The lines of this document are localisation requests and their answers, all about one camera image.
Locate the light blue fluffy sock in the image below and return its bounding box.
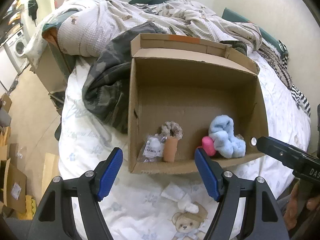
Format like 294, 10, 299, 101
208, 115, 246, 159

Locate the white fluffy sock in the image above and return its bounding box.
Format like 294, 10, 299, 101
161, 183, 199, 214

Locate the clear plastic bag with label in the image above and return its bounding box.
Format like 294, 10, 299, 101
142, 134, 167, 163

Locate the yellow egg tray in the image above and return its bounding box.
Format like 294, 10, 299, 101
17, 195, 36, 220

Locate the cardboard box with label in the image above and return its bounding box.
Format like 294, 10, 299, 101
1, 158, 27, 213

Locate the flat cardboard sheet on floor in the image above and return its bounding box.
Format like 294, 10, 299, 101
41, 153, 60, 196

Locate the white bear-print bed sheet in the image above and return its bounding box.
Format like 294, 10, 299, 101
59, 53, 311, 239

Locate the black white patterned blanket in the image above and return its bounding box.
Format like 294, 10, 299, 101
258, 39, 311, 117

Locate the orange cylindrical roll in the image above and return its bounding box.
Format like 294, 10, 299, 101
163, 136, 178, 163

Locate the camouflage jacket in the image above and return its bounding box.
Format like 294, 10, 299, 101
82, 21, 164, 134

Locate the brown cardboard box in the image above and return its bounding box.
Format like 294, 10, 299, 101
128, 33, 268, 174

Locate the teal green pillow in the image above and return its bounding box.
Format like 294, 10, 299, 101
221, 7, 288, 61

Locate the white washing machine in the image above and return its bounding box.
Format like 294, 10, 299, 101
4, 28, 28, 75

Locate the striped beige duvet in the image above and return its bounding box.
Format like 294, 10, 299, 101
23, 0, 263, 68

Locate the black hanging garment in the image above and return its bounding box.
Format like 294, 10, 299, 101
28, 0, 38, 21

